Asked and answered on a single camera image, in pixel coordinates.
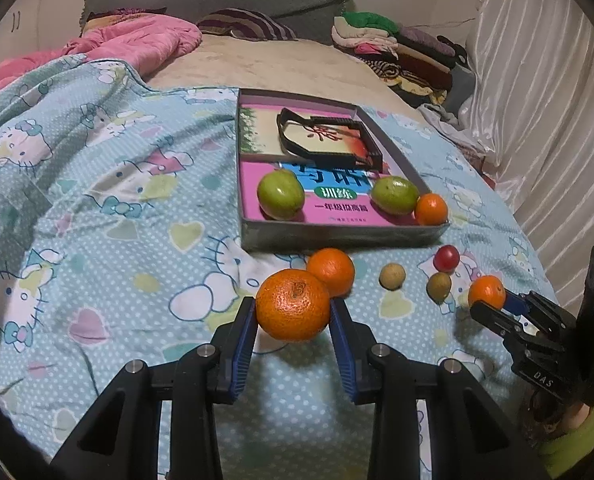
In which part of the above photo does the small orange tangerine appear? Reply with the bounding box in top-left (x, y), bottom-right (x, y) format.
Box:
top-left (468, 275), bottom-right (506, 310)
top-left (414, 193), bottom-right (449, 226)

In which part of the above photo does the brown green kiwi berry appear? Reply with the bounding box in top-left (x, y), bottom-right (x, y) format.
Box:
top-left (426, 272), bottom-right (452, 304)

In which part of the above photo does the large orange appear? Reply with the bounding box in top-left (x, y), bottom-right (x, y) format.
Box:
top-left (306, 248), bottom-right (355, 297)

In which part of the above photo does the large green fruit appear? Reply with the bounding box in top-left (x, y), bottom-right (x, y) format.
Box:
top-left (257, 168), bottom-right (306, 221)

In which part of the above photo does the green sleeve forearm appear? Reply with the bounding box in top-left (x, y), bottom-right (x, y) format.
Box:
top-left (538, 406), bottom-right (594, 479)

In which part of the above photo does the right hand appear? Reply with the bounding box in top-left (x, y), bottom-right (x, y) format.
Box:
top-left (520, 390), bottom-right (592, 446)

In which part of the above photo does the red cherry tomato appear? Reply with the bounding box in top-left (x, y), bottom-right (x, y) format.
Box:
top-left (433, 245), bottom-right (461, 274)

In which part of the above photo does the tan longan on blanket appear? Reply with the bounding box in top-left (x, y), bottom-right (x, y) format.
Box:
top-left (378, 262), bottom-right (407, 290)

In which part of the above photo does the green fruit in box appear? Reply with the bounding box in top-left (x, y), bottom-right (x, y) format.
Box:
top-left (371, 176), bottom-right (419, 216)

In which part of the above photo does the white satin curtain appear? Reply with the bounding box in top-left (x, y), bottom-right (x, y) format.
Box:
top-left (467, 0), bottom-right (594, 312)

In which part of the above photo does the blue hello kitty blanket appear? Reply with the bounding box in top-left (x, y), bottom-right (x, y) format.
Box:
top-left (0, 55), bottom-right (553, 457)

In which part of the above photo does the pink workbook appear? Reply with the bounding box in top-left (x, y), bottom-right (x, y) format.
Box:
top-left (239, 102), bottom-right (415, 226)

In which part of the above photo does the grey shallow cardboard box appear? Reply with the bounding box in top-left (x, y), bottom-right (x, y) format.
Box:
top-left (236, 89), bottom-right (449, 250)

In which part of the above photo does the pile of folded clothes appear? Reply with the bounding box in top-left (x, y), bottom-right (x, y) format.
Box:
top-left (331, 12), bottom-right (476, 114)

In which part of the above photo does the beige bed sheet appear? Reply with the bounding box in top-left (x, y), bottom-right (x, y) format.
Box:
top-left (146, 35), bottom-right (424, 124)

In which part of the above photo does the striped purple pillow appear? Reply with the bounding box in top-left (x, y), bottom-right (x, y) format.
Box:
top-left (196, 8), bottom-right (297, 41)

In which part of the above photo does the pink quilt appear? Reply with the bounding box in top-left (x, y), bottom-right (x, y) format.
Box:
top-left (0, 13), bottom-right (201, 90)

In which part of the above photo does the white wardrobe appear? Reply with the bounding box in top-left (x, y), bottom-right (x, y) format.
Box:
top-left (0, 0), bottom-right (40, 63)

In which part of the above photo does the black plastic frame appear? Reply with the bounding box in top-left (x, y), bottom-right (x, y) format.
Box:
top-left (276, 107), bottom-right (384, 174)

